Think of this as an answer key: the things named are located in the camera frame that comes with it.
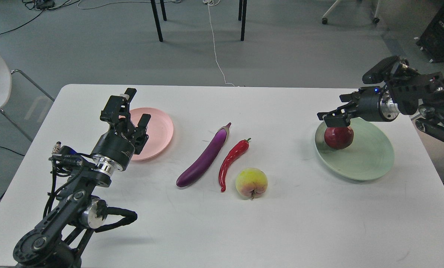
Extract black floor cables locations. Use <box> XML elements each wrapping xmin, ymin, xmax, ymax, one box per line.
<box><xmin>0</xmin><ymin>0</ymin><xmax>81</xmax><ymax>39</ymax></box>

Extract pink plate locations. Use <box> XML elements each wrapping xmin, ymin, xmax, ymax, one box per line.
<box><xmin>130</xmin><ymin>107</ymin><xmax>174</xmax><ymax>161</ymax></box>

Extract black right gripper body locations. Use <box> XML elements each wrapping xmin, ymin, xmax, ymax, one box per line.
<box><xmin>356</xmin><ymin>87</ymin><xmax>399</xmax><ymax>122</ymax></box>

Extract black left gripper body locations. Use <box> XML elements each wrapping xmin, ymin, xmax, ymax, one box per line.
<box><xmin>91</xmin><ymin>127</ymin><xmax>149</xmax><ymax>171</ymax></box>

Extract white floor cable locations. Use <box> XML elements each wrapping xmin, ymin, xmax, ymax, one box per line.
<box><xmin>203</xmin><ymin>0</ymin><xmax>240</xmax><ymax>87</ymax></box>

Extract white office chair base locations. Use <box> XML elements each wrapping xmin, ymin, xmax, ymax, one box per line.
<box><xmin>321</xmin><ymin>0</ymin><xmax>380</xmax><ymax>25</ymax></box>

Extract black table legs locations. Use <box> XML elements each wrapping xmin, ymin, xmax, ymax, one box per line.
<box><xmin>149</xmin><ymin>0</ymin><xmax>248</xmax><ymax>42</ymax></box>

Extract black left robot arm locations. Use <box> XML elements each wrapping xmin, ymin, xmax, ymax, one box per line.
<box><xmin>13</xmin><ymin>88</ymin><xmax>151</xmax><ymax>268</ymax></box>

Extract yellow pink peach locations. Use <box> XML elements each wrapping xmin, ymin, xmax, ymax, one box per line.
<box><xmin>235</xmin><ymin>168</ymin><xmax>268</xmax><ymax>200</ymax></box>

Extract purple eggplant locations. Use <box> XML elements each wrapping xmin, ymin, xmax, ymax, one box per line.
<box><xmin>176</xmin><ymin>122</ymin><xmax>232</xmax><ymax>187</ymax></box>

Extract green plate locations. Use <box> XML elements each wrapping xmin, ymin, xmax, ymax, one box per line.
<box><xmin>314</xmin><ymin>118</ymin><xmax>394</xmax><ymax>181</ymax></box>

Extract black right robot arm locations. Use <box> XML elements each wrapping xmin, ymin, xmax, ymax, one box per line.
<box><xmin>317</xmin><ymin>55</ymin><xmax>444</xmax><ymax>142</ymax></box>

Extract red pomegranate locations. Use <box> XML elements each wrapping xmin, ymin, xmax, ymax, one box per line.
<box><xmin>324</xmin><ymin>127</ymin><xmax>354</xmax><ymax>150</ymax></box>

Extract red chili pepper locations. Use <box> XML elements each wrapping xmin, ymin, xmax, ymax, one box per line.
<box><xmin>218</xmin><ymin>138</ymin><xmax>251</xmax><ymax>193</ymax></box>

